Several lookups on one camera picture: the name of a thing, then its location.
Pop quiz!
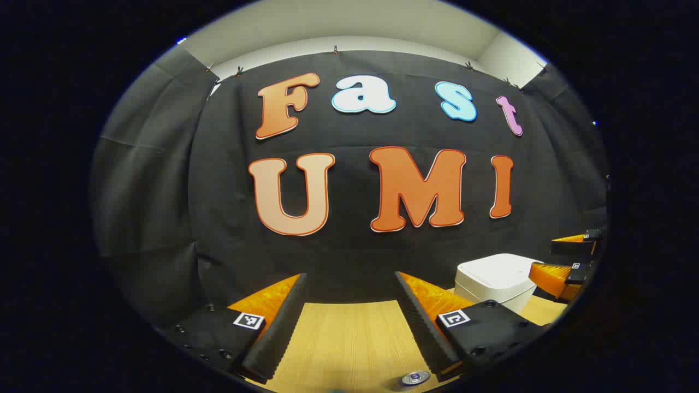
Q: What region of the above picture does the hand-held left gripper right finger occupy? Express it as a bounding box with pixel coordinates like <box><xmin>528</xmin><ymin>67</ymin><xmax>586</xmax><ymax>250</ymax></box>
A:
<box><xmin>394</xmin><ymin>271</ymin><xmax>552</xmax><ymax>383</ymax></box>

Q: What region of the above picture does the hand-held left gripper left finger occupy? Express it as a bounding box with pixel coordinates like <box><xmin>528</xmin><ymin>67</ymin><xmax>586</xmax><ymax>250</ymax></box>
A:
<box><xmin>158</xmin><ymin>273</ymin><xmax>307</xmax><ymax>385</ymax></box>

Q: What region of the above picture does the white desktop garbage bin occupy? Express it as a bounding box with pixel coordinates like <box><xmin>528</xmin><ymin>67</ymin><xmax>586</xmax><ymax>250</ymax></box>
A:
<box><xmin>454</xmin><ymin>253</ymin><xmax>544</xmax><ymax>314</ymax></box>

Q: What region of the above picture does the wooden desktop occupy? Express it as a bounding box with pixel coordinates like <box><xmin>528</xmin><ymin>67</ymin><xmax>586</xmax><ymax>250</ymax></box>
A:
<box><xmin>246</xmin><ymin>287</ymin><xmax>568</xmax><ymax>393</ymax></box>

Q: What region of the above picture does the black backdrop cloth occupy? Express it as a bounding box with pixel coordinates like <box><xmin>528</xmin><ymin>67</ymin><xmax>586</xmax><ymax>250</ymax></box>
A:
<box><xmin>90</xmin><ymin>46</ymin><xmax>609</xmax><ymax>328</ymax></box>

